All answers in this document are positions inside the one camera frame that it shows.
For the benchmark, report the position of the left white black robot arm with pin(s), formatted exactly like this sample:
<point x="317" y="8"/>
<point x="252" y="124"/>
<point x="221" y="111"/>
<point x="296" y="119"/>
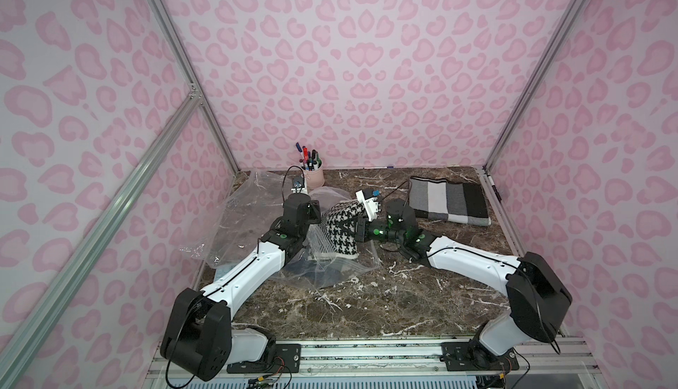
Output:
<point x="199" y="337"/>

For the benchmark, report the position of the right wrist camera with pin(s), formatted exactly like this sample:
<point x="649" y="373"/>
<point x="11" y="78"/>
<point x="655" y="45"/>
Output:
<point x="370" y="200"/>

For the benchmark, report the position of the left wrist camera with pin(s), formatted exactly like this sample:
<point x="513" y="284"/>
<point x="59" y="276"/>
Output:
<point x="299" y="186"/>

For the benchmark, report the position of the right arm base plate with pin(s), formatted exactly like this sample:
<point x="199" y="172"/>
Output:
<point x="469" y="356"/>

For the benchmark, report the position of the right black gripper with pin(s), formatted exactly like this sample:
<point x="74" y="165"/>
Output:
<point x="363" y="228"/>

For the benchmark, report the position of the black marker on rail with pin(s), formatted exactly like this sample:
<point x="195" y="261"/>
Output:
<point x="496" y="191"/>

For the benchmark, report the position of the clear plastic vacuum bag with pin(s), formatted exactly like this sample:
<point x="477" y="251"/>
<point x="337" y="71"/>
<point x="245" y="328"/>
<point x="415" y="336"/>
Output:
<point x="225" y="237"/>

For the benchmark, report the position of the pink metal pen cup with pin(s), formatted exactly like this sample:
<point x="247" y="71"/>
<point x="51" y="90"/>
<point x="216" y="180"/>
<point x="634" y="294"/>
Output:
<point x="314" y="179"/>

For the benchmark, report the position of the grey black checked blanket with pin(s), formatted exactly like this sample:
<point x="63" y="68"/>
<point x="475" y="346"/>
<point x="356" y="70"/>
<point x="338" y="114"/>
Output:
<point x="442" y="200"/>

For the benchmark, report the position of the houndstooth black white blanket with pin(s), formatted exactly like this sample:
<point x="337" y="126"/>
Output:
<point x="338" y="224"/>

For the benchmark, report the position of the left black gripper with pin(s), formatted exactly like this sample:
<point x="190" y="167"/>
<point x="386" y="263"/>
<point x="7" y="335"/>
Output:
<point x="311" y="217"/>

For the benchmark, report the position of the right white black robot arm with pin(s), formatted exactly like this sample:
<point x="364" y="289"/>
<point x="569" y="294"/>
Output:
<point x="537" y="299"/>

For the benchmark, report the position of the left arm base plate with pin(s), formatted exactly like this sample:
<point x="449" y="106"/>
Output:
<point x="286" y="356"/>

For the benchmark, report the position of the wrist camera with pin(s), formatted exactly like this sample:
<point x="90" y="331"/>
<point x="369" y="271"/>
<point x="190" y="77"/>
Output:
<point x="370" y="200"/>
<point x="299" y="186"/>

